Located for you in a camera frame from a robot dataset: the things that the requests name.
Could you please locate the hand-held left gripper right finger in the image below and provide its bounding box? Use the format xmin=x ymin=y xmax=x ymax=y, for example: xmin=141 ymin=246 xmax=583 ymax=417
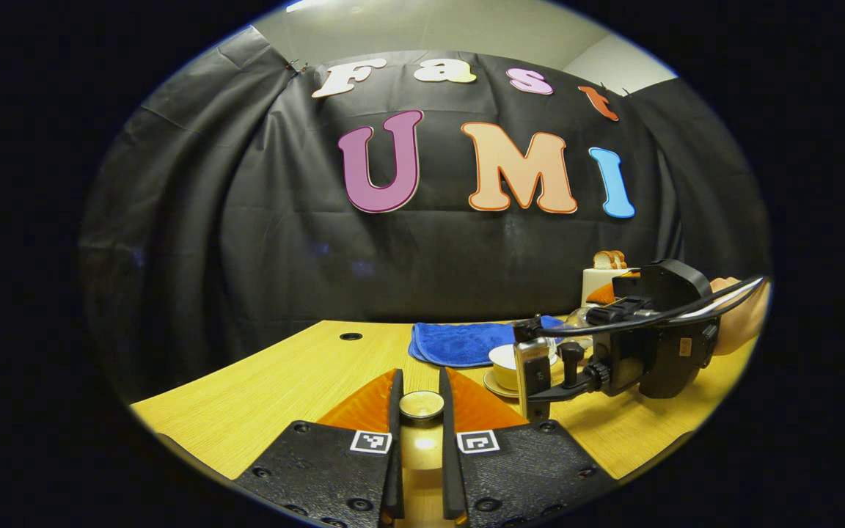
xmin=437 ymin=367 xmax=618 ymax=528

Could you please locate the blue towel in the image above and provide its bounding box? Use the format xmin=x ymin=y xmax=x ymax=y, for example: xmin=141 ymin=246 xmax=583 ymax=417
xmin=408 ymin=315 xmax=566 ymax=369

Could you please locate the cream ceramic saucer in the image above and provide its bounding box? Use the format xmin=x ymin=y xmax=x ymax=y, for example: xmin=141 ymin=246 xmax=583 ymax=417
xmin=483 ymin=369 xmax=533 ymax=399

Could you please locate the black cable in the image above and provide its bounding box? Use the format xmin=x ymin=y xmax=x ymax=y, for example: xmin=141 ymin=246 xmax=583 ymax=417
xmin=514 ymin=275 xmax=767 ymax=340

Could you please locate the cream ceramic teacup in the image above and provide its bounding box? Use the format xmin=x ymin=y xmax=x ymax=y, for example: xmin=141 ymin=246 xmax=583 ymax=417
xmin=489 ymin=343 xmax=559 ymax=392

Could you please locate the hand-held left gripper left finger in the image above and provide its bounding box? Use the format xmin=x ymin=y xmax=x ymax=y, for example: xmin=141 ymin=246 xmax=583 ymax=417
xmin=234 ymin=368 xmax=406 ymax=528

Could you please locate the black backdrop cloth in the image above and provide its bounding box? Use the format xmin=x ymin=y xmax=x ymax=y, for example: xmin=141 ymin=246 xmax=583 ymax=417
xmin=78 ymin=26 xmax=772 ymax=404

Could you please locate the white toaster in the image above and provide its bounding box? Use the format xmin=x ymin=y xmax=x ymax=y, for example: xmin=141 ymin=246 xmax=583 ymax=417
xmin=582 ymin=268 xmax=640 ymax=307

